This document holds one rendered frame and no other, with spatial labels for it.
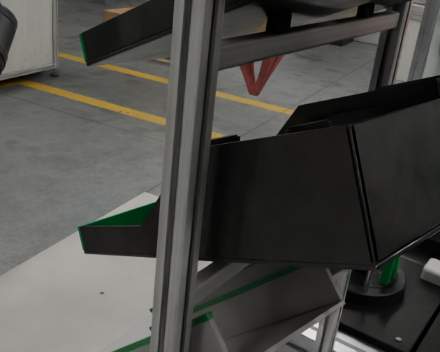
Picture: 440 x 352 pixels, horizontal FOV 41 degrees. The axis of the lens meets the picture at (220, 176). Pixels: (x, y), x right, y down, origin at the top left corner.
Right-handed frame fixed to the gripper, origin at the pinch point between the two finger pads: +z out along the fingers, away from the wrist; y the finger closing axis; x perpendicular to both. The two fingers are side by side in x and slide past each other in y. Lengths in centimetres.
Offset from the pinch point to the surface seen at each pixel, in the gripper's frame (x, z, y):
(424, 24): 2, -2, 86
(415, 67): 2, 9, 87
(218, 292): -15.5, 13.0, -29.4
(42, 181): 202, 121, 124
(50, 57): 369, 102, 271
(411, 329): -29.9, 26.7, -1.8
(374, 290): -23.4, 24.6, 0.4
